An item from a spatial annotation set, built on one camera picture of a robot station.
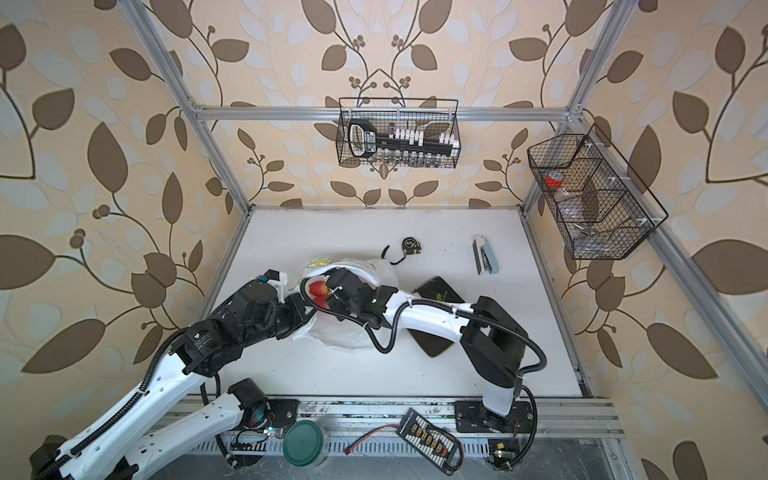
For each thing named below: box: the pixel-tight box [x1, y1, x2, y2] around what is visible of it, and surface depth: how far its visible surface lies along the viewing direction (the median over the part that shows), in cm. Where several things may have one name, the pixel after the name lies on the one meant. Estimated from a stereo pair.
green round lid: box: [283, 420, 324, 467], surface depth 63 cm
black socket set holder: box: [348, 120, 460, 159], surface depth 84 cm
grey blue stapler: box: [472, 234, 500, 275], surface depth 104 cm
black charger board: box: [396, 407, 459, 476], surface depth 72 cm
